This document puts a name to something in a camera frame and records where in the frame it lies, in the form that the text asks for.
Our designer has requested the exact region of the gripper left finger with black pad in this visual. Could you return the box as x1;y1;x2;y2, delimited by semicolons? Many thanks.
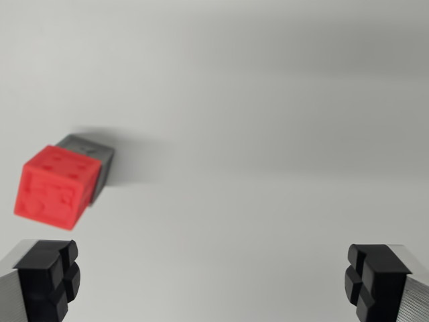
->
0;238;82;322

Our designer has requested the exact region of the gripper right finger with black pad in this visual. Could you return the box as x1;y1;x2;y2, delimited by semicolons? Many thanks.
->
344;244;429;322

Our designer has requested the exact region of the red studded cube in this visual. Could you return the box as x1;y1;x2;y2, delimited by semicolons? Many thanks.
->
13;144;103;231

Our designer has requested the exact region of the grey studded cube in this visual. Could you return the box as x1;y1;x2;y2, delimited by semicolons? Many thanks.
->
55;133;115;206

